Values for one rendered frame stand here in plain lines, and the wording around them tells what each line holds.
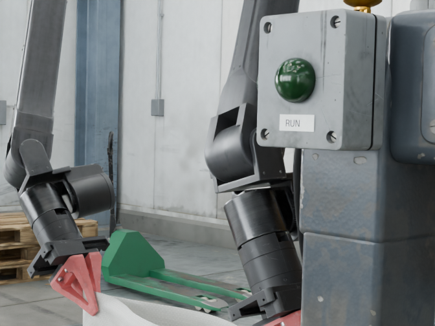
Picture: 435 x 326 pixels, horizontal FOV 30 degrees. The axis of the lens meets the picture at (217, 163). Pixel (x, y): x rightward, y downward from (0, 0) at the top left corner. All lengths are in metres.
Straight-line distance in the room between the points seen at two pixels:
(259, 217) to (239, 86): 0.14
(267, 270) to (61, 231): 0.40
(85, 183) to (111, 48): 8.06
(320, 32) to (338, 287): 0.18
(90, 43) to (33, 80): 8.24
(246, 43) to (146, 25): 8.21
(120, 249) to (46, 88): 4.99
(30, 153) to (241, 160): 0.43
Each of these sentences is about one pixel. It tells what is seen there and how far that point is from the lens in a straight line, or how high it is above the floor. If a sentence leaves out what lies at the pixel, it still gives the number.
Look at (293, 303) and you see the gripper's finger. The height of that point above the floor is 1.09.
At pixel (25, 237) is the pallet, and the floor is 0.34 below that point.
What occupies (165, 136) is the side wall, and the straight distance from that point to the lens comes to 8.74.
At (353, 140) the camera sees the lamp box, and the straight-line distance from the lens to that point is 0.53.
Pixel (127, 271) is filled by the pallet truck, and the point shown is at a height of 0.10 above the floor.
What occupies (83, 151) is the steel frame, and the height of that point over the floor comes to 0.86.
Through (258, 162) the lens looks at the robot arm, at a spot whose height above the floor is 1.22.
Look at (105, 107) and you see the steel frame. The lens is 9.15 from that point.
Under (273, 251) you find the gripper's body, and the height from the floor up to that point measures 1.13.
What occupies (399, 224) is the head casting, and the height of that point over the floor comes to 1.19.
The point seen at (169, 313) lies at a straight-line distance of 1.02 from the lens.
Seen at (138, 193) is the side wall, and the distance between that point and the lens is 9.12.
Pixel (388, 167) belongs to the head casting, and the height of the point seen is 1.23.
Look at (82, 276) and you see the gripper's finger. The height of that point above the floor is 1.05.
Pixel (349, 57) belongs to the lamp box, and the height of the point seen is 1.30.
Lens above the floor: 1.26
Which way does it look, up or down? 3 degrees down
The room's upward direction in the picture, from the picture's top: 2 degrees clockwise
